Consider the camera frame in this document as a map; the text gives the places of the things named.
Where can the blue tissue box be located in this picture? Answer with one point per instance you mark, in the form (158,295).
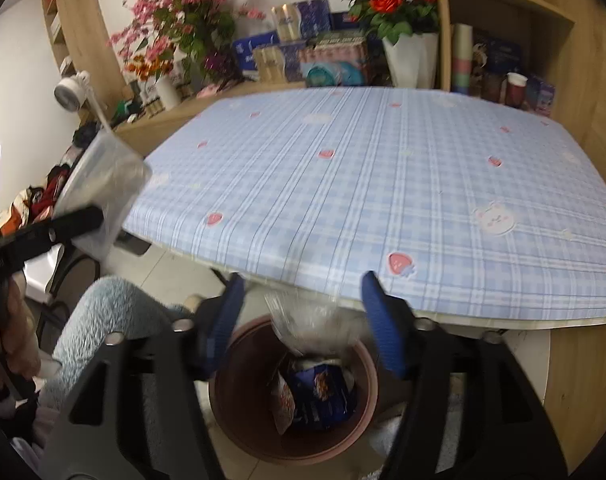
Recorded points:
(248,52)

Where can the pink striped bowl set box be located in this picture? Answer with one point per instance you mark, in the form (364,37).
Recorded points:
(333,70)

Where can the wooden shelf unit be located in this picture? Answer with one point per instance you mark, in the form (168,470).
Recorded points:
(578,70)

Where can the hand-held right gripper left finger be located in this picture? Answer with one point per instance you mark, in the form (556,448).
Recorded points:
(228,320)

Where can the wooden wall shelf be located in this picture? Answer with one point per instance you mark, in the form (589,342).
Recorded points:
(83,25)

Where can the pink dish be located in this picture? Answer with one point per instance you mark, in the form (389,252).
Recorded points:
(213,91)

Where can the pink artificial blossom branches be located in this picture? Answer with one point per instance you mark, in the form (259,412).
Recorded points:
(183,0)

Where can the white standing fan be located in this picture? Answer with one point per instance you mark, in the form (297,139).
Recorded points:
(68,92)

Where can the person's leg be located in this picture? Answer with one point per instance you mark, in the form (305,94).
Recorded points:
(108,305)
(385,435)

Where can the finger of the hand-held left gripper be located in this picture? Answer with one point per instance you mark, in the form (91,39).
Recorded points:
(68,227)

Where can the clear packet of cream cutlery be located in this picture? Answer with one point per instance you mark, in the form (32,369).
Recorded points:
(313,327)

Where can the orange flowers in white vase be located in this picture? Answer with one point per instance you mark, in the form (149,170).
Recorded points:
(165,92)

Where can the low wooden cabinet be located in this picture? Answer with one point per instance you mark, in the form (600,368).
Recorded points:
(153,130)

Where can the clear plastic bag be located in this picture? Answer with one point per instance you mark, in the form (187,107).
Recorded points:
(108,175)

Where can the stack of pastel cups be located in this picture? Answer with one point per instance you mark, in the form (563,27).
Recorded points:
(462,65)

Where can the red paper cup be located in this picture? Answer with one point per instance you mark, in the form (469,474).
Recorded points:
(516,92)

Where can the person's right leg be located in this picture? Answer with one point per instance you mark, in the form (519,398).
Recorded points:
(385,435)

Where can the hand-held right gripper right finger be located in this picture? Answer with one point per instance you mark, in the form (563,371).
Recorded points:
(385,320)

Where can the small blue box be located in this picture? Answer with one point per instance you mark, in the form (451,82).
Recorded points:
(342,21)

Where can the person's left leg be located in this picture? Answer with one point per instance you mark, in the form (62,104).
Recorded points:
(108,305)

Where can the dark green box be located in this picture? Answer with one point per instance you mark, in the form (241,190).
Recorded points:
(340,39)

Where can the maroon plastic bin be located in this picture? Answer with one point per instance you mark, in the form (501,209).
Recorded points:
(238,410)

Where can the silver and blue gift box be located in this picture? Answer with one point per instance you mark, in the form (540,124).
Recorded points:
(310,17)
(268,62)

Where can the row of small brown bottles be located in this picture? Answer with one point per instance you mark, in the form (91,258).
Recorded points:
(158,105)

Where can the brown glass cup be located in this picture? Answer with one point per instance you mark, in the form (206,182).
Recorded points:
(494,87)

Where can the dark blue printed gift box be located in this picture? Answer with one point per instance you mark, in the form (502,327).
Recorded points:
(503,55)

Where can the dark blue cardboard box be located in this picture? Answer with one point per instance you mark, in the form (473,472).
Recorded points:
(323,395)

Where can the purple artificial flowers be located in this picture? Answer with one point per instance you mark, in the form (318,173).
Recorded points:
(218,67)

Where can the small purple box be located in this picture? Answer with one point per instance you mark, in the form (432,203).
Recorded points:
(540,95)

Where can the person's left hand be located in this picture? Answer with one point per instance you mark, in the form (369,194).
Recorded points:
(18,330)

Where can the red rose plant white pot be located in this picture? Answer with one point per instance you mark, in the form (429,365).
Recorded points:
(408,65)

